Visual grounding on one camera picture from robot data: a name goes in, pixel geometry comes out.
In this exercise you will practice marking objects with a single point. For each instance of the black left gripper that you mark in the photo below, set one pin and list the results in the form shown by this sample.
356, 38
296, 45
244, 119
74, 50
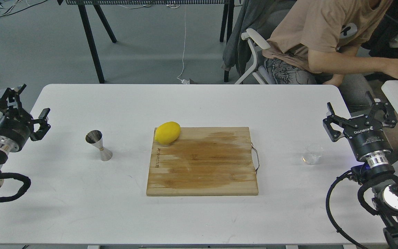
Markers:
14, 123

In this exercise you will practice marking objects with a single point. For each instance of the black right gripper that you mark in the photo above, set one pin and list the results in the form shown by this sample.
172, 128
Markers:
367, 137

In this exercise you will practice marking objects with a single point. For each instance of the small clear glass cup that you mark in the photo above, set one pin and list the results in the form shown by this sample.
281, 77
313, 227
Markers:
312, 154

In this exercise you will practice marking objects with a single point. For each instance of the steel double jigger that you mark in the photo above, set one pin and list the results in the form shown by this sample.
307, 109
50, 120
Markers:
95, 138

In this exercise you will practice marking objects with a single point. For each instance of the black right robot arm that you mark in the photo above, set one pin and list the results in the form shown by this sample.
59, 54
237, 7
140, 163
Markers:
378, 192

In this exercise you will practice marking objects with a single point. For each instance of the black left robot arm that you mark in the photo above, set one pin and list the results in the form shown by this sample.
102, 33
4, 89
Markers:
6, 146

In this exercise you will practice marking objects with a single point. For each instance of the person in brown shirt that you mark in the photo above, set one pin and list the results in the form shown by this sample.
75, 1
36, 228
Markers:
317, 43

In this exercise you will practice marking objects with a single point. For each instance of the white office chair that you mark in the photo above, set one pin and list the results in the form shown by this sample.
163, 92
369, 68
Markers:
258, 71

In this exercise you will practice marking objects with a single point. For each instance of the yellow lemon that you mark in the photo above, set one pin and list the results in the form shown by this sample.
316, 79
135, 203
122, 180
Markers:
167, 133

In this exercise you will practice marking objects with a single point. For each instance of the wooden cutting board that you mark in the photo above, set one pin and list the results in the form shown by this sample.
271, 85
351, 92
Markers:
204, 161

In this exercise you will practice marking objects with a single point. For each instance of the black metal table frame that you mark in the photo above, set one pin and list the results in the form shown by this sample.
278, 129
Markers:
114, 44

